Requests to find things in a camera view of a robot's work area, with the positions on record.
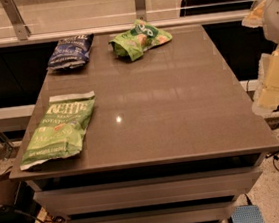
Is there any left metal railing post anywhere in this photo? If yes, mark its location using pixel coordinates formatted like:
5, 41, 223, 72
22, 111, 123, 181
0, 0, 31, 41

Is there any blue Kettle chip bag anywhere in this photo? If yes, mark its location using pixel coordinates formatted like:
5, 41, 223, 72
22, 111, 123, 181
47, 33, 94, 71

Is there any green jalapeno Kettle chip bag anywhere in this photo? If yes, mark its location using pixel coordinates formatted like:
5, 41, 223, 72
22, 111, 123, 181
20, 91, 95, 171

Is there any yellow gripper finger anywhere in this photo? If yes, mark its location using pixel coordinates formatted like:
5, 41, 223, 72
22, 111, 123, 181
241, 1, 266, 28
252, 46, 279, 116

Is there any green rice chip bag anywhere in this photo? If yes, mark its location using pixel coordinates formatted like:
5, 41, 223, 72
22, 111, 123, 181
109, 19, 172, 61

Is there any grey drawer cabinet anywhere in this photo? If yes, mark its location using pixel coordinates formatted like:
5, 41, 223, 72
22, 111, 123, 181
11, 25, 279, 223

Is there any middle metal railing post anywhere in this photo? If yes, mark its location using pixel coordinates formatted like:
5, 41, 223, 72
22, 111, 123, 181
135, 0, 147, 20

